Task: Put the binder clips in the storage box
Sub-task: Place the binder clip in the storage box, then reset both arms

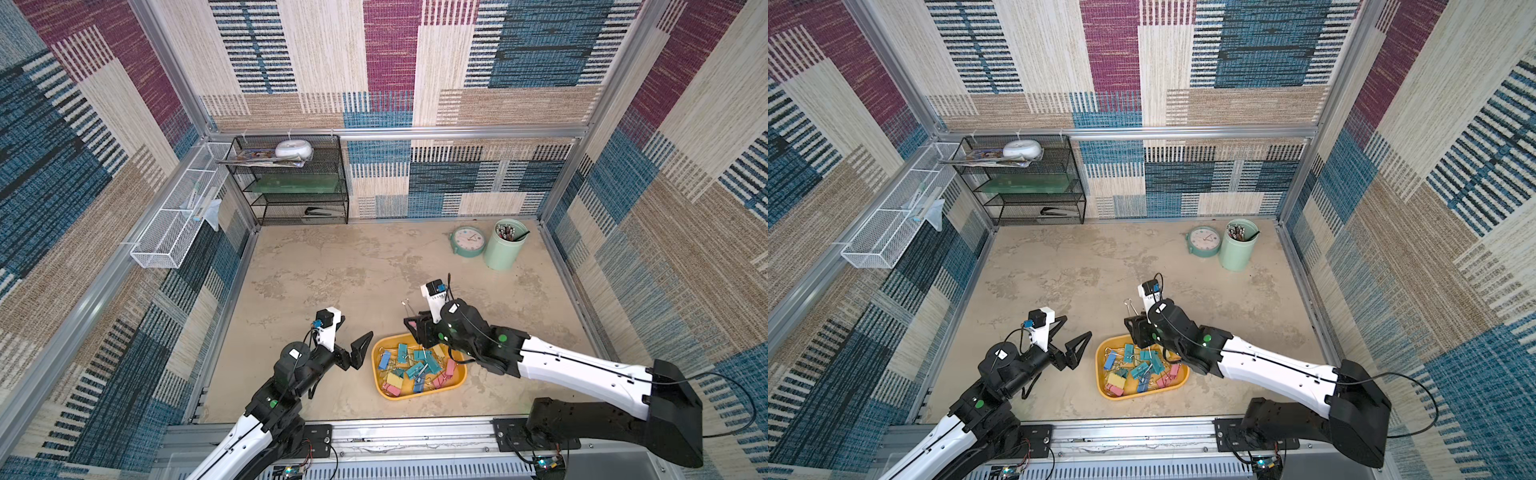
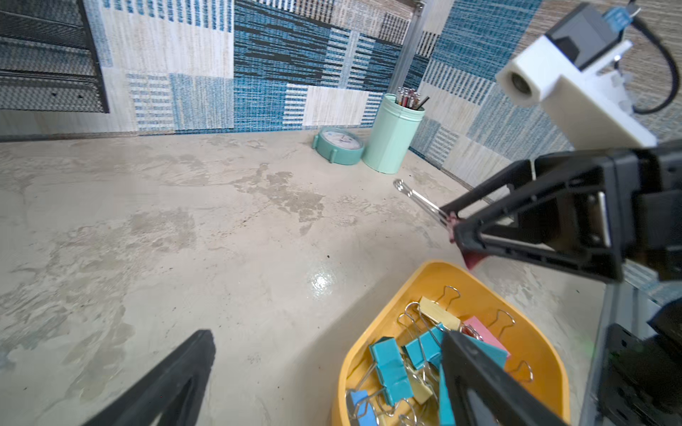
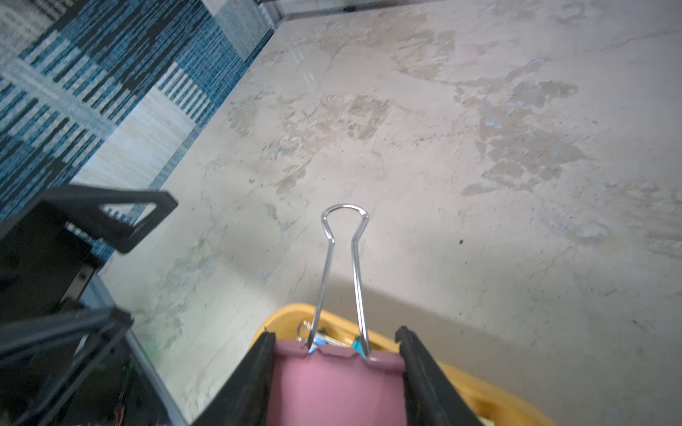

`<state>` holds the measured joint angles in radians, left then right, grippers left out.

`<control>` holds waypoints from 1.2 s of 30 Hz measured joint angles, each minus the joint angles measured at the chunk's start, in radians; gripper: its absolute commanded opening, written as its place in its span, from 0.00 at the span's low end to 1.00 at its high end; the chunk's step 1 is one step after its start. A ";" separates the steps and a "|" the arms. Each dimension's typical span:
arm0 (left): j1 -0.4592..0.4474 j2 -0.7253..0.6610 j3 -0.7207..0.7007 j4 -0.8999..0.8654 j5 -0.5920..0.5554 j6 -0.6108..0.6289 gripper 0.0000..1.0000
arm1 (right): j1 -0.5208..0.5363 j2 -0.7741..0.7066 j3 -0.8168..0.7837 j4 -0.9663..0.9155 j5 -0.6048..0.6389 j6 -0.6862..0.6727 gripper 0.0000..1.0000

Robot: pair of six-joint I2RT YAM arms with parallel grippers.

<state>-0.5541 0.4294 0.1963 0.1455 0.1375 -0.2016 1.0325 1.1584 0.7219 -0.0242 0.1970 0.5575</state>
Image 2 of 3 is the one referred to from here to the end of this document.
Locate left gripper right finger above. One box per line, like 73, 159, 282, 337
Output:
442, 332, 564, 425

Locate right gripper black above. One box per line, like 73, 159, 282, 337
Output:
440, 140, 681, 282

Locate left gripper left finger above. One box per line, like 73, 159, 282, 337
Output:
86, 329, 216, 425

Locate pink binder clip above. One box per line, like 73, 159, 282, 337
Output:
462, 316, 511, 359
393, 179, 487, 270

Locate yellow plastic storage tray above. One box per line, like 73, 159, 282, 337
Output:
330, 261, 571, 425

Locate yellow binder clip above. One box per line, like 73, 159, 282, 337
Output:
398, 286, 463, 331

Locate teal binder clip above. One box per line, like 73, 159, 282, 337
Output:
402, 324, 447, 370
353, 337, 414, 408
440, 331, 512, 425

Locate blue binder clip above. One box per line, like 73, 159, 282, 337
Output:
346, 390, 379, 426

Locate mint green pen cup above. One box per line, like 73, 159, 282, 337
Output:
362, 94, 426, 175

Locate pens in cup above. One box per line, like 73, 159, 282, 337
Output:
395, 87, 430, 111

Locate mint green alarm clock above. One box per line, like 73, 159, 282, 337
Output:
312, 127, 365, 166

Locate black mesh desk shelf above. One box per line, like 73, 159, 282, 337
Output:
1, 1, 110, 114

